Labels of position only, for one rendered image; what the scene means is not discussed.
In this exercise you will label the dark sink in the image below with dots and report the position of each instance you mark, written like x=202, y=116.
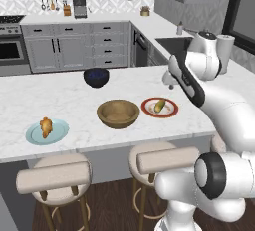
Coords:
x=172, y=44

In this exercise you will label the beige cushioned wooden stool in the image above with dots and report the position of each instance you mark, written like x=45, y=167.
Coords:
x=53, y=175
x=162, y=158

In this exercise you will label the rail with hanging tools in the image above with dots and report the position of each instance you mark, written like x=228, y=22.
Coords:
x=49, y=0

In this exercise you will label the wooden knife block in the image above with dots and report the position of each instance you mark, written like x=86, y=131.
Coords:
x=67, y=10

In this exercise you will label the orange chicken drumstick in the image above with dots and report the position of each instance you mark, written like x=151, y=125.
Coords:
x=46, y=126

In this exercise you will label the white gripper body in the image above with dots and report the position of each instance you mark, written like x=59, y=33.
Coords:
x=169, y=79

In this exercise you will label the red rimmed white plate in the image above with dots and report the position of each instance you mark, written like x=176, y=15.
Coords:
x=169, y=109

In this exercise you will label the green cucumber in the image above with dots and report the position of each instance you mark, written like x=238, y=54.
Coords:
x=159, y=105

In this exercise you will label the light blue plate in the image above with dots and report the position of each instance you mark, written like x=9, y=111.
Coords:
x=58, y=130

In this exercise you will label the grey soap dispenser bottle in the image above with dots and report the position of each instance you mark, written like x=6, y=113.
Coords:
x=180, y=28

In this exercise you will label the steel oven with hob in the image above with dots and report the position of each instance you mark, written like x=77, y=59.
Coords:
x=11, y=46

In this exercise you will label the grey cupboard run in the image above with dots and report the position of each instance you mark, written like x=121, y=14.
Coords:
x=76, y=46

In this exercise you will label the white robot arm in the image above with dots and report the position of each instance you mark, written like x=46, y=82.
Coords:
x=232, y=115

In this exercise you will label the steel coffee machine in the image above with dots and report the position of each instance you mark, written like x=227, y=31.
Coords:
x=79, y=6

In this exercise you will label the black dishwasher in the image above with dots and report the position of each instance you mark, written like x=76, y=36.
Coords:
x=141, y=49

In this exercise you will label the wooden bowl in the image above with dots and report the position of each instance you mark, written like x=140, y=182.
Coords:
x=118, y=114

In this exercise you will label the dark blue bowl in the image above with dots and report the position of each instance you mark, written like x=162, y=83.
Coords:
x=96, y=77

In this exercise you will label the small potted plant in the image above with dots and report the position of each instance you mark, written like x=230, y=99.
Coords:
x=145, y=11

